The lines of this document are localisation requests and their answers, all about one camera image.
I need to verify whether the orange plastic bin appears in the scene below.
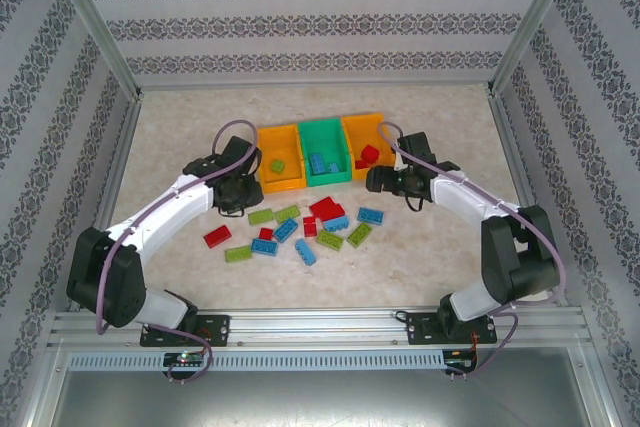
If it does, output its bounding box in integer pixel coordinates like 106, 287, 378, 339
256, 124, 307, 195
342, 111, 397, 182

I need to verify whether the green plastic bin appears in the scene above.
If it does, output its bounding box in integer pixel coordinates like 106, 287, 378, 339
298, 118, 353, 188

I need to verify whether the grey metal panel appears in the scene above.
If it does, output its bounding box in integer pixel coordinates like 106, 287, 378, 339
29, 369, 614, 427

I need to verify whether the aluminium side rail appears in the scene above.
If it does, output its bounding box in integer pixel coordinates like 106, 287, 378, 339
487, 93, 570, 309
68, 91, 145, 313

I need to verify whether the aluminium cross rail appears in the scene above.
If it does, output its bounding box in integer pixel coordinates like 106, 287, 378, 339
135, 77, 496, 94

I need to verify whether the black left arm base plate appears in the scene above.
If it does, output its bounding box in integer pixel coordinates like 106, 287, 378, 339
139, 314, 231, 348

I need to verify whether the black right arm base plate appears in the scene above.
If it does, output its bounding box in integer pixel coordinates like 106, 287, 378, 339
405, 311, 499, 347

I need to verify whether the aluminium mounting rail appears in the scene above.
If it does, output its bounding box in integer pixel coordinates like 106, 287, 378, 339
47, 309, 589, 348

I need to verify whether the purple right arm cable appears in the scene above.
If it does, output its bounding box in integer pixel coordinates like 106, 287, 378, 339
375, 120, 569, 381

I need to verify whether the slotted grey cable duct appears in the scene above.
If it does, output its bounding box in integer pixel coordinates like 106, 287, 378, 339
67, 350, 446, 371

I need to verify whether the aluminium frame post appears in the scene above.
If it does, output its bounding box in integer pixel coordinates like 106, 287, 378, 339
42, 0, 145, 98
486, 0, 585, 97

